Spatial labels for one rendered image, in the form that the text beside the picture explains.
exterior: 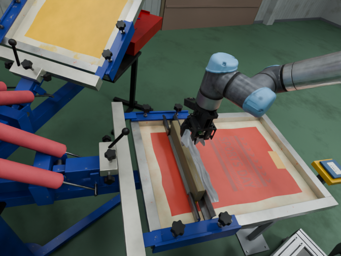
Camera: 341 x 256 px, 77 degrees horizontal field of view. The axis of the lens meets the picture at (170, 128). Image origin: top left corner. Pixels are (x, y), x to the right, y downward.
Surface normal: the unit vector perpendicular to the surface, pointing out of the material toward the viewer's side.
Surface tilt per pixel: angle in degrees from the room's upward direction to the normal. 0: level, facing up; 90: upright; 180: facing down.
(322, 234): 0
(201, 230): 0
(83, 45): 32
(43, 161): 0
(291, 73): 72
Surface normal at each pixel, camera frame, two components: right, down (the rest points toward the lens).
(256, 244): 0.18, -0.71
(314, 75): -0.71, 0.34
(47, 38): 0.01, -0.26
